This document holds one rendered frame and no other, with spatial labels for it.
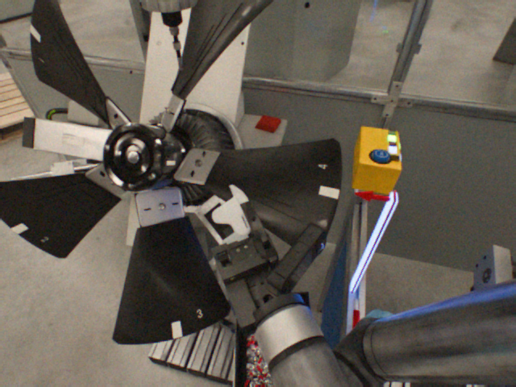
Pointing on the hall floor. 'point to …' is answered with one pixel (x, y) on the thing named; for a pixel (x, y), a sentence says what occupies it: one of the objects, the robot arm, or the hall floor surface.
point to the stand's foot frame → (201, 351)
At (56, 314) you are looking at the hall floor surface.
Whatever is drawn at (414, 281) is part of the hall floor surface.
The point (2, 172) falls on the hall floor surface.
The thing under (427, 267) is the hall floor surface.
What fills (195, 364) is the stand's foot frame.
